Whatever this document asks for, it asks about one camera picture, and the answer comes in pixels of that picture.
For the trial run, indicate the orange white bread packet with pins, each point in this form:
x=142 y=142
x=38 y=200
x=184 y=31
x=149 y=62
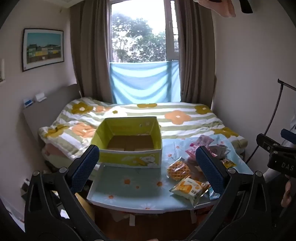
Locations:
x=187 y=188

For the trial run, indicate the person's right hand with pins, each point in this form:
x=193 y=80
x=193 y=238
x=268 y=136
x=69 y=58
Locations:
x=286 y=194

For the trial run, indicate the pink snack packet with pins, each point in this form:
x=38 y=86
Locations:
x=203 y=140

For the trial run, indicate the black metal rod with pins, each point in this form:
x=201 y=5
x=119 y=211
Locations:
x=288 y=85

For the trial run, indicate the light blue window cloth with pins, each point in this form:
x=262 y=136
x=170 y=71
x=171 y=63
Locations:
x=143 y=81

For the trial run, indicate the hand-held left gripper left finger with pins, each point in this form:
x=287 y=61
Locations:
x=85 y=169

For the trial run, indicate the waffle snack packet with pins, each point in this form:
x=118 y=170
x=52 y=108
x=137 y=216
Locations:
x=179 y=170

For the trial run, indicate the pink hanging garment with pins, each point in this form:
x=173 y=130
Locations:
x=219 y=8

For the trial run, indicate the framed landscape picture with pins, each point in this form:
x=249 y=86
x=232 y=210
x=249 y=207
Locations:
x=42 y=48

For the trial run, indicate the brown curtain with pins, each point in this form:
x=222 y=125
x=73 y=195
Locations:
x=92 y=46
x=196 y=58

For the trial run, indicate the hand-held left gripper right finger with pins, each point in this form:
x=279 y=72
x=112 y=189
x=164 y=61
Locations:
x=209 y=171

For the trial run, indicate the grey bed headboard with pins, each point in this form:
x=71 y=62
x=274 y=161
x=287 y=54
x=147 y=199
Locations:
x=53 y=104

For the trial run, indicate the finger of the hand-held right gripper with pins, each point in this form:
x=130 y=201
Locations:
x=288 y=134
x=266 y=141

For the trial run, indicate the yellow cardboard box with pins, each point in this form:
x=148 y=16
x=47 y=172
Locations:
x=129 y=160

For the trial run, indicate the floral striped quilt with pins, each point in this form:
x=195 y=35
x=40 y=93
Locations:
x=180 y=118

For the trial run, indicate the yellow snack packet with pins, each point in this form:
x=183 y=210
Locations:
x=229 y=163

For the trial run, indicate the window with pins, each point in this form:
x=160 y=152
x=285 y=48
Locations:
x=138 y=34

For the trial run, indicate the dark hanging garment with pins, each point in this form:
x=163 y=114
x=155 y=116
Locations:
x=246 y=6

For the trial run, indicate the pastel bed sheet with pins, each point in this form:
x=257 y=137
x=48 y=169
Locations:
x=55 y=157

